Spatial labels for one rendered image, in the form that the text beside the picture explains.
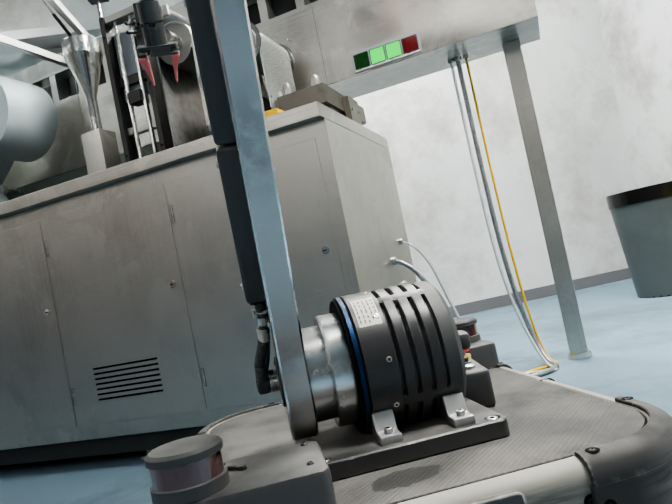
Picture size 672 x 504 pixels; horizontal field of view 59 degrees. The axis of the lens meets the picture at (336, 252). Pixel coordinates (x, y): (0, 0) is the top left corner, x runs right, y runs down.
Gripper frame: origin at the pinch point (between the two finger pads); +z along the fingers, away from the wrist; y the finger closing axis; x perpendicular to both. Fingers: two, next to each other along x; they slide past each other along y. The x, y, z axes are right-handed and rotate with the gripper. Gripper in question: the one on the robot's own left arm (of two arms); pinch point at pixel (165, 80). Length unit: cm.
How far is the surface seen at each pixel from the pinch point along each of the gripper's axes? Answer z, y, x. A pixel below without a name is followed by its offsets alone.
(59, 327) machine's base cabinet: 72, 50, -8
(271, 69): 6.7, -31.9, -34.3
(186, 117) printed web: 22, -1, -52
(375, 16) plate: -4, -73, -50
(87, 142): 29, 38, -67
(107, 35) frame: -9, 18, -52
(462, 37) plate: 5, -97, -29
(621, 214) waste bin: 118, -214, -91
